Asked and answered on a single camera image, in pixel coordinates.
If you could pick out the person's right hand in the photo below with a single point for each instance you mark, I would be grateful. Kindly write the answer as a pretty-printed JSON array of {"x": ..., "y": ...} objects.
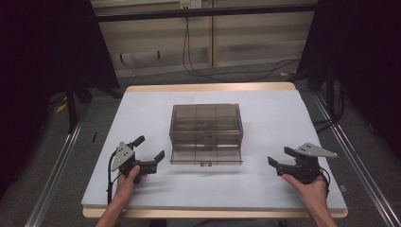
[{"x": 310, "y": 192}]

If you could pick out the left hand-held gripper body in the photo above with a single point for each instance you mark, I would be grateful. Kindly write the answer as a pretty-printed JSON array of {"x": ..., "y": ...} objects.
[{"x": 122, "y": 156}]

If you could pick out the person's left hand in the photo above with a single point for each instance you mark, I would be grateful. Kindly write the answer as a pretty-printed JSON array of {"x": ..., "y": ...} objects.
[{"x": 126, "y": 186}]

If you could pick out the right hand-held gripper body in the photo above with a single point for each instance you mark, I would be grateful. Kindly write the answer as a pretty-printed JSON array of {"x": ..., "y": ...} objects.
[{"x": 305, "y": 164}]

